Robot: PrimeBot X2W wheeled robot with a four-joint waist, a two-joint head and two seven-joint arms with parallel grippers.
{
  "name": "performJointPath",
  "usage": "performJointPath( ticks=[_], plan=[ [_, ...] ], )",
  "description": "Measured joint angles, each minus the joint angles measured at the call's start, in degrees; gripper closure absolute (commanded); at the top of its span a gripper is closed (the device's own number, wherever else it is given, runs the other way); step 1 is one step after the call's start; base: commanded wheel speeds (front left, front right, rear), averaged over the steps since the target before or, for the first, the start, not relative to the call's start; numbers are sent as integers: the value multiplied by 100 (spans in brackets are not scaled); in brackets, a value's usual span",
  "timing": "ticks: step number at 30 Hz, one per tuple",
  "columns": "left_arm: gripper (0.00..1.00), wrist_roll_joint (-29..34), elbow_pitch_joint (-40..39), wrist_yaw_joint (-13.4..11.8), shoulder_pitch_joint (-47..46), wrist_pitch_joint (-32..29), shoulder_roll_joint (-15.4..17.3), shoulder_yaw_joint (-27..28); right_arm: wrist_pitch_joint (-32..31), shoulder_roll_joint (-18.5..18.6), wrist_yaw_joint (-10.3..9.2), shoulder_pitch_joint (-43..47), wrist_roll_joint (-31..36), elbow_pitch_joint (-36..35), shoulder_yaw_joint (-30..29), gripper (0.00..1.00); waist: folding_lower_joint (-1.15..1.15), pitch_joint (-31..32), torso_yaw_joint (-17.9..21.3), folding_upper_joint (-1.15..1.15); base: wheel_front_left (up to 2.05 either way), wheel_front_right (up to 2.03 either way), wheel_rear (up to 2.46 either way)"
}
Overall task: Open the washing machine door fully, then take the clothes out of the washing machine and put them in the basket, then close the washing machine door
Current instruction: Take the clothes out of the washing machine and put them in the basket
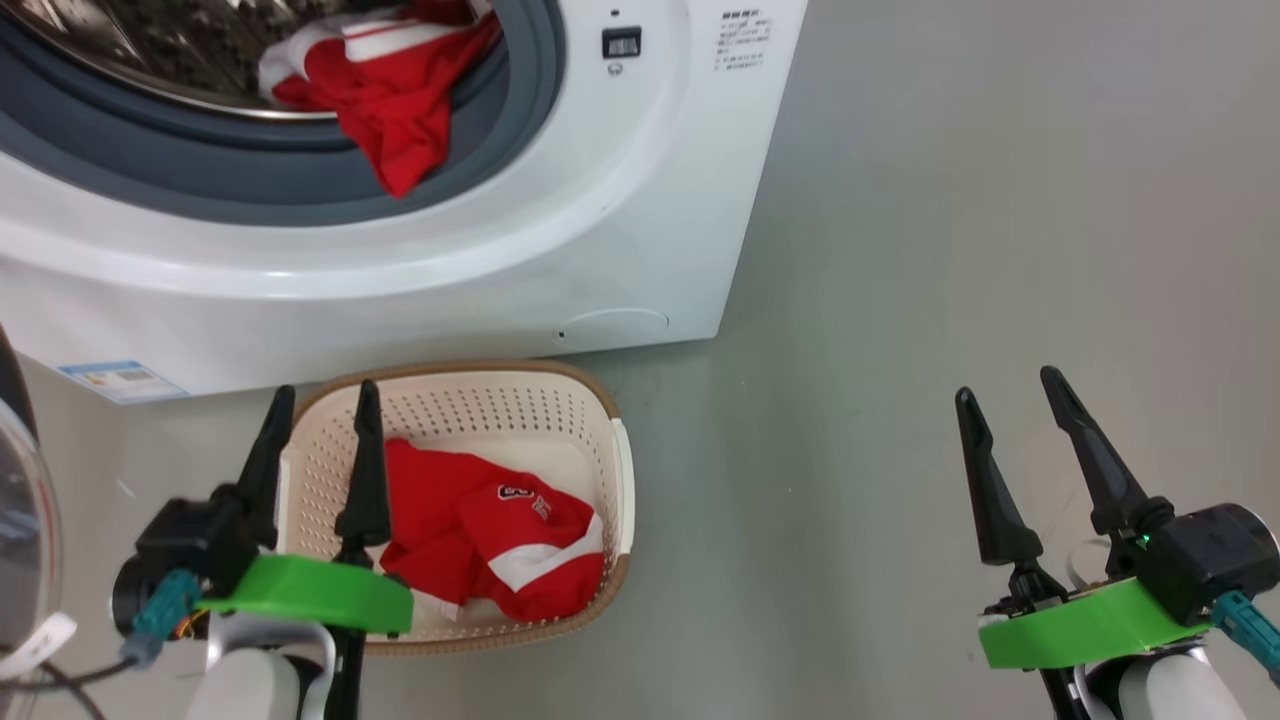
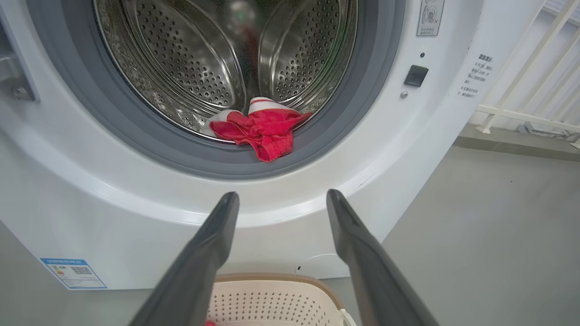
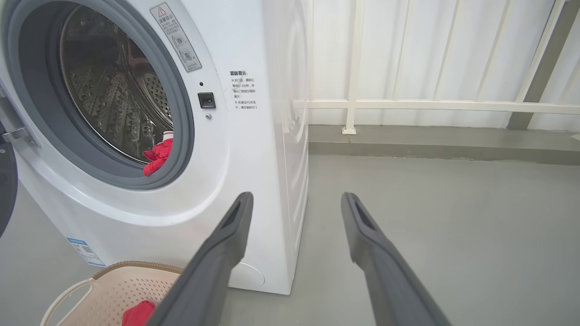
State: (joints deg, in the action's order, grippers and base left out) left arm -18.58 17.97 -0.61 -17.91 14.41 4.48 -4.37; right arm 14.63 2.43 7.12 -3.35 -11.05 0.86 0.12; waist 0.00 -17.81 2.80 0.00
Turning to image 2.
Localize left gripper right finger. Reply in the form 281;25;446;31
326;189;440;326

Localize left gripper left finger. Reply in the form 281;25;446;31
129;191;240;326

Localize red shorts with white band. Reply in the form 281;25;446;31
200;96;314;163

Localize cream perforated laundry basket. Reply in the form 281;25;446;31
206;273;359;326

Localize white front-load washing machine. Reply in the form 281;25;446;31
0;0;550;291

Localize black door latch socket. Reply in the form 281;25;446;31
403;64;430;88

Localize round filter cover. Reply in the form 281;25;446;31
295;253;341;278

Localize blue energy label sticker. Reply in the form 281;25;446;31
39;258;108;291

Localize white metal railing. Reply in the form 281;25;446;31
469;0;580;150

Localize small printed text label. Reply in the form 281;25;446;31
459;53;495;100

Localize grey warning sticker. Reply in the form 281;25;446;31
416;0;446;37

